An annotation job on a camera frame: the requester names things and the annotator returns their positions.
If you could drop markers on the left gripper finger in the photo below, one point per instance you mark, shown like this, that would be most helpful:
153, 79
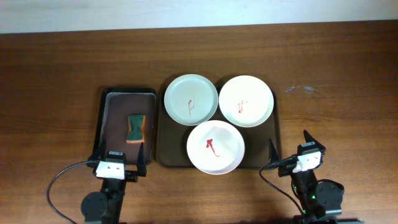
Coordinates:
98, 153
141, 164

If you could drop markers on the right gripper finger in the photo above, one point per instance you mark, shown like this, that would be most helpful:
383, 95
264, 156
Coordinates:
309, 138
273, 155

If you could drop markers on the large brown serving tray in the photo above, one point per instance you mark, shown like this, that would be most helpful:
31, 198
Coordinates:
171, 145

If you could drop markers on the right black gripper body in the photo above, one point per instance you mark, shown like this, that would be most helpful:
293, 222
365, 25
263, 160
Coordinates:
286, 167

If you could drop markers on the green and orange sponge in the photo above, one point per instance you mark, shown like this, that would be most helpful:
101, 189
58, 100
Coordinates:
136, 125

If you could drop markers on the white plate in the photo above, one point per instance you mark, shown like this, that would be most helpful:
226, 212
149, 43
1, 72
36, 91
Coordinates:
246, 101
215, 147
191, 99

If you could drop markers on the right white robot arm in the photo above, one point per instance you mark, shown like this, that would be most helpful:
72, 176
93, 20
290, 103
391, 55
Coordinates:
318, 200

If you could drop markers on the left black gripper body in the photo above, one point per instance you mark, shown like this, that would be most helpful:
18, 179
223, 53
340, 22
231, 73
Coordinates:
131, 175

